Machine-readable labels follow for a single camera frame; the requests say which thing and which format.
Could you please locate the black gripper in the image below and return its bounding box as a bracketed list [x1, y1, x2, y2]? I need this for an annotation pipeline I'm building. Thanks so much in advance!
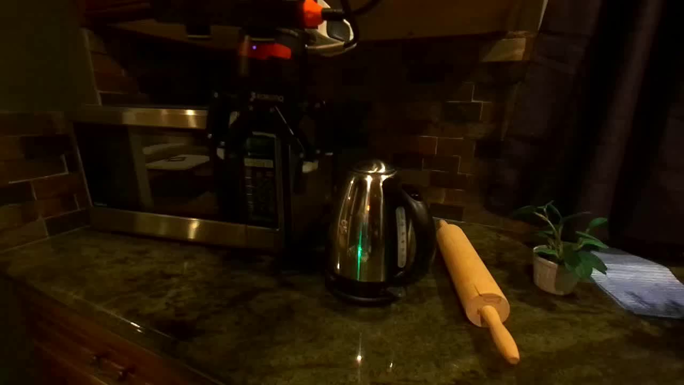
[209, 91, 320, 247]

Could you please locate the stainless steel electric kettle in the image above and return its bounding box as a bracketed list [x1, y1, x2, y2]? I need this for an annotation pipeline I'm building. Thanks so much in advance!
[325, 158, 438, 308]

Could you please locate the stainless steel microwave oven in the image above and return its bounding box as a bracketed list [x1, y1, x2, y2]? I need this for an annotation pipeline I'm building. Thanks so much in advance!
[71, 105, 332, 251]

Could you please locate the wooden rolling pin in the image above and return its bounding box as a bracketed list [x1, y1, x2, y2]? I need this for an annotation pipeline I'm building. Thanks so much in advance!
[435, 218, 522, 368]

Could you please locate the wooden base cabinet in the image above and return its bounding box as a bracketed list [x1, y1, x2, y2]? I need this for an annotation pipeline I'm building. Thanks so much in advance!
[0, 273, 220, 385]

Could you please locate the wooden upper cabinet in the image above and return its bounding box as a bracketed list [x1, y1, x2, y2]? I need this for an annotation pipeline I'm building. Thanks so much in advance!
[83, 0, 551, 65]

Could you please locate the small potted green plant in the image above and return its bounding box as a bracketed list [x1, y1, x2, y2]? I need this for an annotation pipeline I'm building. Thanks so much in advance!
[516, 198, 611, 297]

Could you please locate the dark curtain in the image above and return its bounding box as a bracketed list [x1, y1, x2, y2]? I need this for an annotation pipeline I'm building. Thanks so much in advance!
[498, 0, 684, 258]

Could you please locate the blue cloth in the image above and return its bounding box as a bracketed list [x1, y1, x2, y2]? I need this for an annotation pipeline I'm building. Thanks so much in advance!
[590, 247, 684, 321]

